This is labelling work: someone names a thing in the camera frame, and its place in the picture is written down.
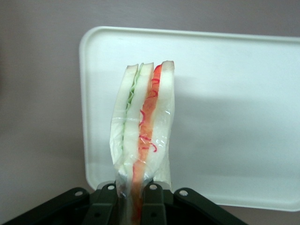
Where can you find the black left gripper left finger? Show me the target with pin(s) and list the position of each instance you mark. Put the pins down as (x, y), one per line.
(103, 208)

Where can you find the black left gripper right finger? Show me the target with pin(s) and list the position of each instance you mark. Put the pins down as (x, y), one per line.
(154, 206)

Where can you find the triangle sandwich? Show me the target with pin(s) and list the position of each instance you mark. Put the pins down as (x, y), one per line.
(140, 117)

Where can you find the cream plastic tray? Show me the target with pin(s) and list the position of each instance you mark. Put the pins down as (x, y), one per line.
(234, 117)

